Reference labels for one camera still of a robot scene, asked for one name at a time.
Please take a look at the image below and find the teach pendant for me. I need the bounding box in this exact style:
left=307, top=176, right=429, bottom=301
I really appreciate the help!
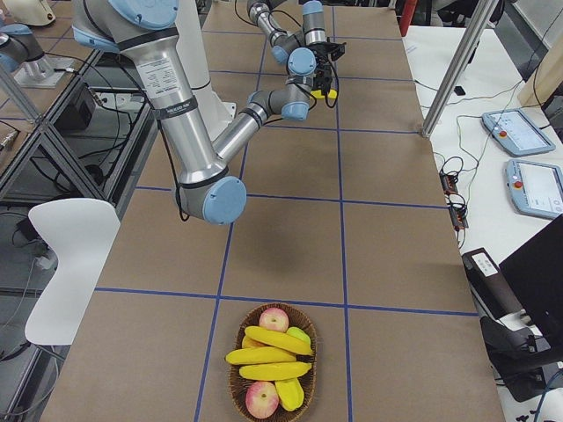
left=481, top=108, right=555, bottom=156
left=505, top=159, right=562, bottom=220

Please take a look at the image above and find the aluminium frame post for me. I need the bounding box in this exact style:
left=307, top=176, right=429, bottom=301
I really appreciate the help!
left=421, top=0, right=497, bottom=138

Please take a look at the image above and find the short yellow banana piece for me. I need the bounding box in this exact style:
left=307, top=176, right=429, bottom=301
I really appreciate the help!
left=274, top=378, right=304, bottom=411

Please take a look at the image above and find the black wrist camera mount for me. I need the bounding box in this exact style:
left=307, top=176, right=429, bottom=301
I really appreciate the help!
left=327, top=42, right=347, bottom=62

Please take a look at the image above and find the red apple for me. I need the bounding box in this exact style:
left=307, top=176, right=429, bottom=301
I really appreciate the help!
left=245, top=381, right=279, bottom=419
left=259, top=307, right=289, bottom=332

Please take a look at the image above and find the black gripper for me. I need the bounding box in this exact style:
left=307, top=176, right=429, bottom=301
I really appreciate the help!
left=311, top=65, right=333, bottom=98
left=307, top=41, right=332, bottom=66

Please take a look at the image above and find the teach pendant far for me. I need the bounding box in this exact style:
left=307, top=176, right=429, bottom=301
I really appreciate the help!
left=481, top=108, right=555, bottom=156

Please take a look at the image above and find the red apple upper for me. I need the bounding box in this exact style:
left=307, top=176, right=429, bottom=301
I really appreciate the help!
left=259, top=307, right=289, bottom=332

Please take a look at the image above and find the woven wicker basket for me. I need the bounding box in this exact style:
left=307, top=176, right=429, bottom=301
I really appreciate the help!
left=225, top=302, right=318, bottom=421

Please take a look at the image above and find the black monitor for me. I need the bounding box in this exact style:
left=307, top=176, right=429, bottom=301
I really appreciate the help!
left=500, top=216, right=562, bottom=336

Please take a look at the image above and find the green fruit in basket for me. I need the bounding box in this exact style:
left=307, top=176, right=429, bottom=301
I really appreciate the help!
left=286, top=326, right=311, bottom=345

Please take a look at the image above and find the red apple lower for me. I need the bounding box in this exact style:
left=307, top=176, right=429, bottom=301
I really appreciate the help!
left=245, top=381, right=279, bottom=419

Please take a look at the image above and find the small black box on desk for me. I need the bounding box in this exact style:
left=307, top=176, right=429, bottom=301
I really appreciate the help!
left=454, top=85, right=465, bottom=96

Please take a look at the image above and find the white chair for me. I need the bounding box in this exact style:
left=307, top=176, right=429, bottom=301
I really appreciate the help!
left=25, top=198, right=121, bottom=346

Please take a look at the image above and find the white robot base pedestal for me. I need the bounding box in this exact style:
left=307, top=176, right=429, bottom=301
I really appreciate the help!
left=175, top=0, right=237, bottom=133

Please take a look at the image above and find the teach pendant near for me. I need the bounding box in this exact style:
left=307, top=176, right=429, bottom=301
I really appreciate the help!
left=505, top=159, right=562, bottom=220

